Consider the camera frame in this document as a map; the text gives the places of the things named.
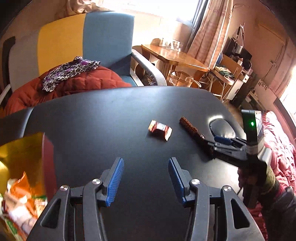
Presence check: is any brown block bar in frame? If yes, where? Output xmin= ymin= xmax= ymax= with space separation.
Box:
xmin=179 ymin=117 xmax=214 ymax=158

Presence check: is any orange snack bag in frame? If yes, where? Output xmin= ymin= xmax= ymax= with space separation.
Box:
xmin=9 ymin=172 xmax=38 ymax=217

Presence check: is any green cracker pack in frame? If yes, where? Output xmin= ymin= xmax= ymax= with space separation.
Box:
xmin=4 ymin=218 xmax=27 ymax=241

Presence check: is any wooden shelf with clutter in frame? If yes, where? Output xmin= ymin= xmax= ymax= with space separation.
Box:
xmin=207 ymin=25 xmax=253 ymax=102

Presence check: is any gloved right hand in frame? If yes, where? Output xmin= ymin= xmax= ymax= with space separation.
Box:
xmin=258 ymin=166 xmax=295 ymax=209

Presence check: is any pink quilted garment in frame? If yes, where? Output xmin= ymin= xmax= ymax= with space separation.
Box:
xmin=250 ymin=111 xmax=295 ymax=240

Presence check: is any black round cushion pad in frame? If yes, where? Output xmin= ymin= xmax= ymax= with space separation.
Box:
xmin=209 ymin=118 xmax=236 ymax=138

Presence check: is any gold tray box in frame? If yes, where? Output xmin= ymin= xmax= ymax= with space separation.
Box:
xmin=0 ymin=132 xmax=58 ymax=241

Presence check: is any red candy wrapper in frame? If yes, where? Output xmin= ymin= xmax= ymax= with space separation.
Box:
xmin=148 ymin=120 xmax=172 ymax=141

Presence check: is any wooden side table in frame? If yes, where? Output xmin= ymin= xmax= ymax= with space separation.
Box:
xmin=141 ymin=45 xmax=209 ymax=79

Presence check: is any red quilted jacket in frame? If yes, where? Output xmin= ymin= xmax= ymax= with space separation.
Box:
xmin=1 ymin=67 xmax=131 ymax=118

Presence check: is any leopard print cloth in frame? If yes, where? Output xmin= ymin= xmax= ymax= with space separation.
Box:
xmin=42 ymin=56 xmax=100 ymax=92

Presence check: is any multicolour armchair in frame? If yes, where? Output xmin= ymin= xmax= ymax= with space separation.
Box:
xmin=1 ymin=11 xmax=167 ymax=100

